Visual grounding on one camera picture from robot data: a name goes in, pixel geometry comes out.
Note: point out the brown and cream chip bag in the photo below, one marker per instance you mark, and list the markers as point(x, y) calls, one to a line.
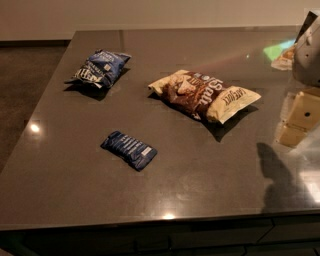
point(203, 97)

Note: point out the blue rxbar blueberry bar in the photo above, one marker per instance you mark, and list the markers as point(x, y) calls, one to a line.
point(134, 152)

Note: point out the blue chip bag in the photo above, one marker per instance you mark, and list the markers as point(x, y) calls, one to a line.
point(101, 69)

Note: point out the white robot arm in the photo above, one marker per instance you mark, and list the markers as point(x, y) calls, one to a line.
point(306, 58)

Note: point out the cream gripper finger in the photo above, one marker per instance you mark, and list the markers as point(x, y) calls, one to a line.
point(300, 114)

